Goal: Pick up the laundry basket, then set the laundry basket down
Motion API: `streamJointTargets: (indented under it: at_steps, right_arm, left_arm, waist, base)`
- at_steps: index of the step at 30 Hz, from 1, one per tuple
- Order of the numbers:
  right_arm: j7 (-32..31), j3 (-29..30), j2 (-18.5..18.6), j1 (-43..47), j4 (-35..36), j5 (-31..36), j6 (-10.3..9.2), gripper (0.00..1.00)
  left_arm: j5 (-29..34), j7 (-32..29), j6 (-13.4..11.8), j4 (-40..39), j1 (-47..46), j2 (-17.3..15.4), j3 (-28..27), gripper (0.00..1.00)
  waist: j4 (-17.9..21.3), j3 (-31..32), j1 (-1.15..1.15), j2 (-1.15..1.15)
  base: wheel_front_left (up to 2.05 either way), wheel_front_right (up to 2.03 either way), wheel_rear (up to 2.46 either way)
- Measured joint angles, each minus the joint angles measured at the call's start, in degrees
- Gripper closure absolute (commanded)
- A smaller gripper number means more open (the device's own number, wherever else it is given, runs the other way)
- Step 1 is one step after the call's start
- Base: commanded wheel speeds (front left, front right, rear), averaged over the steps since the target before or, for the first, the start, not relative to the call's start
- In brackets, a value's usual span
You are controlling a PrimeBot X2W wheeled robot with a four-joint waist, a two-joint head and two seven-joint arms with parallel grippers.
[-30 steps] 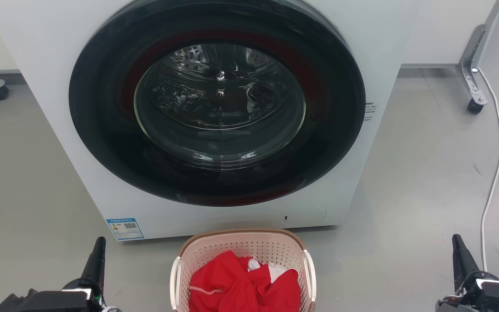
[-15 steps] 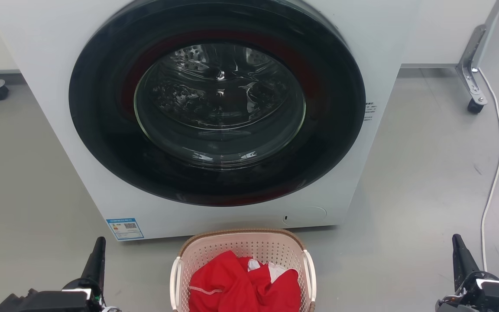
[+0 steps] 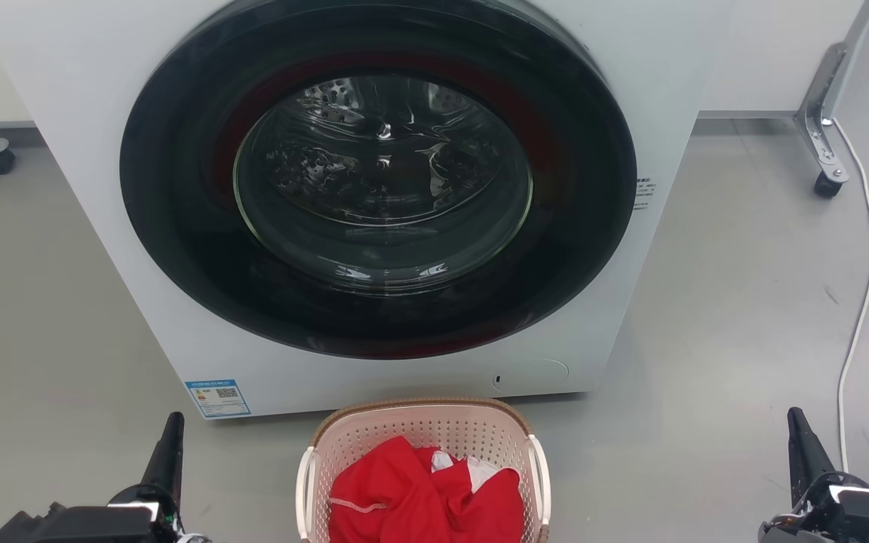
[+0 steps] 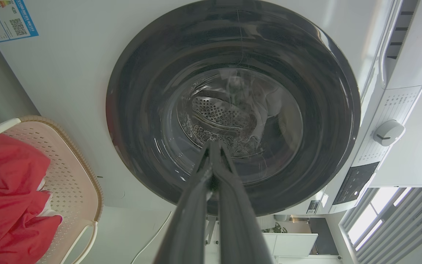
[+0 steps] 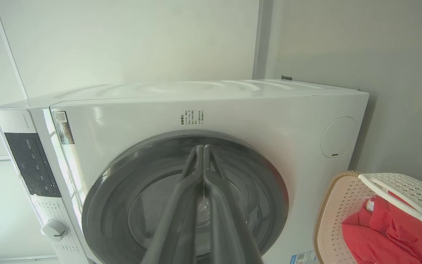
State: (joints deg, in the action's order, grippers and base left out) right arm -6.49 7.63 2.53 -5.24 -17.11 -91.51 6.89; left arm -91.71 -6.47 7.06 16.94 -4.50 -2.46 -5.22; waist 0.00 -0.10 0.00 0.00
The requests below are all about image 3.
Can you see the white washing machine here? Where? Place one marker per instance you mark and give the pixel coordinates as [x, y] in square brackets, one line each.
[80, 90]

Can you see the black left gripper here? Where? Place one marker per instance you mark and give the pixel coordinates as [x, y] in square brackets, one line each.
[87, 524]

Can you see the long silver metal frame leg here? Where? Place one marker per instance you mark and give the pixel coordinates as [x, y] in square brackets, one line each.
[823, 98]

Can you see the beige perforated plastic laundry basket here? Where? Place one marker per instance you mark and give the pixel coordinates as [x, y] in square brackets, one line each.
[419, 424]

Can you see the white garment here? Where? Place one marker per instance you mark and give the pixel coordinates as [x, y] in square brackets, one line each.
[480, 473]

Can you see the black round washing machine door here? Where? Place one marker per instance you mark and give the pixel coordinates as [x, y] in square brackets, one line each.
[178, 226]

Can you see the blue energy label sticker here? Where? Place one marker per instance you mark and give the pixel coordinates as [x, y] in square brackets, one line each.
[218, 399]

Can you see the red garment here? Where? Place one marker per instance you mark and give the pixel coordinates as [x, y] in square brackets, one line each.
[397, 509]

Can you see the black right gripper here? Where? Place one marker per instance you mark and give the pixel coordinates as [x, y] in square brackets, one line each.
[857, 520]

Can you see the round white filter cover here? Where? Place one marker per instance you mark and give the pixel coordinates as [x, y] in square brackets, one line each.
[536, 375]

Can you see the large white cabinet panel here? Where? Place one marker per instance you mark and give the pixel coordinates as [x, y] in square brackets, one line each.
[774, 53]

